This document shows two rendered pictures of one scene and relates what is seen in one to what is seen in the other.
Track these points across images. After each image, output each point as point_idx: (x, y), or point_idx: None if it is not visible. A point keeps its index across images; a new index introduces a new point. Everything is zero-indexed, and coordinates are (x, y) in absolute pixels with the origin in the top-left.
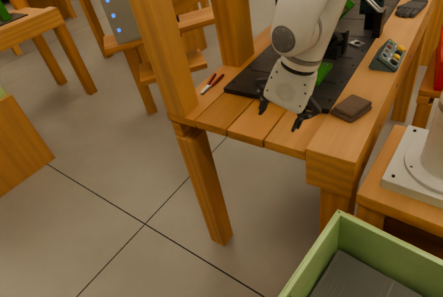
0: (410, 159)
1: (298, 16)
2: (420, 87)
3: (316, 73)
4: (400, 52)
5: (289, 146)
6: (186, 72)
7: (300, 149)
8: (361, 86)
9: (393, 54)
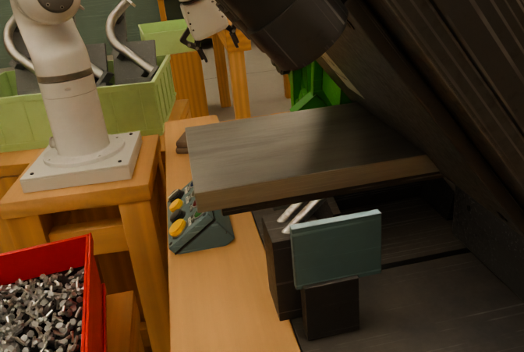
0: (118, 140)
1: None
2: (131, 297)
3: (181, 5)
4: (173, 212)
5: (237, 119)
6: None
7: (224, 121)
8: None
9: (182, 202)
